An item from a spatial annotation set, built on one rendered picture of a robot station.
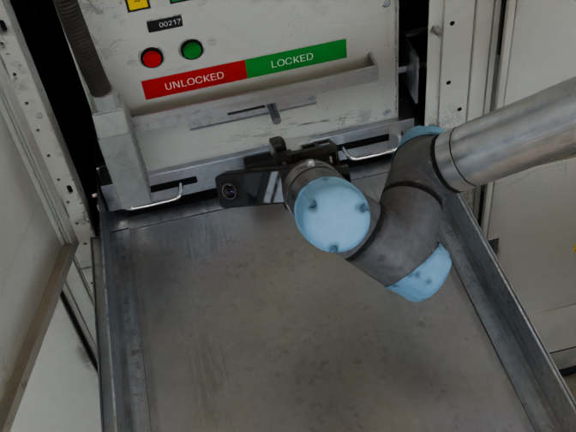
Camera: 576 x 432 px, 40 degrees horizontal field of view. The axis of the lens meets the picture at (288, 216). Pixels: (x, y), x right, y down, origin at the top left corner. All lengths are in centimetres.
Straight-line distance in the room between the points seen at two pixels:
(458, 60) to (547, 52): 14
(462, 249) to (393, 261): 40
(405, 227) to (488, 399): 32
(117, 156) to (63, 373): 59
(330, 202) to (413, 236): 12
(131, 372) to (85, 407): 57
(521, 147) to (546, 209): 72
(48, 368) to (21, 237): 42
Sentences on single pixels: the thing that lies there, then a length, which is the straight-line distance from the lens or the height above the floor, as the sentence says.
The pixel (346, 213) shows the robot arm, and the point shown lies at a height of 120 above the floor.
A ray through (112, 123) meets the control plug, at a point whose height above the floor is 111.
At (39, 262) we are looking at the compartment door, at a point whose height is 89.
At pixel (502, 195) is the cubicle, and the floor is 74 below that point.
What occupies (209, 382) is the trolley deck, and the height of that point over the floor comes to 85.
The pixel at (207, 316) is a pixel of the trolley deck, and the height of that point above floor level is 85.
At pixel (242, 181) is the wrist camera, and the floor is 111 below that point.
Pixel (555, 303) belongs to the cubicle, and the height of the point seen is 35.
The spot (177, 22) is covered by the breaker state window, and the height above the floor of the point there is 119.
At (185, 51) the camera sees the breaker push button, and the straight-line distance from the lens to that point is 120.
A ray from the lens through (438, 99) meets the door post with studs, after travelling 133.
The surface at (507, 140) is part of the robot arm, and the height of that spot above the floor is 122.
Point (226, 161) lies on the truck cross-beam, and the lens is 133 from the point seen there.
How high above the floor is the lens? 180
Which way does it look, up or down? 46 degrees down
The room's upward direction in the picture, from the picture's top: 8 degrees counter-clockwise
